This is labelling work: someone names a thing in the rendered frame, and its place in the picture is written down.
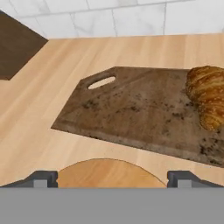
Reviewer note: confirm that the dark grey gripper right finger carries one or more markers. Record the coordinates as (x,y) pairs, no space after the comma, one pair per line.
(180,176)

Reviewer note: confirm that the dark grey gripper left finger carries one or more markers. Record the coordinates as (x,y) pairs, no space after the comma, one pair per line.
(43,176)

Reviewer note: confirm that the brown wooden cutting board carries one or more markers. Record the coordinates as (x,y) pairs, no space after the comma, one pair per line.
(137,110)

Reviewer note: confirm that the golden brown croissant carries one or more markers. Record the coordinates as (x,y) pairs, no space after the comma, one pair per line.
(207,94)

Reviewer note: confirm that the dark brown wooden cabinet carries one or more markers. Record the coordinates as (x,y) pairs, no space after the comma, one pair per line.
(16,46)

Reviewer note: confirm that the round light wooden lid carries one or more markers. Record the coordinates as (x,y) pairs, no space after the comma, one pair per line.
(109,175)

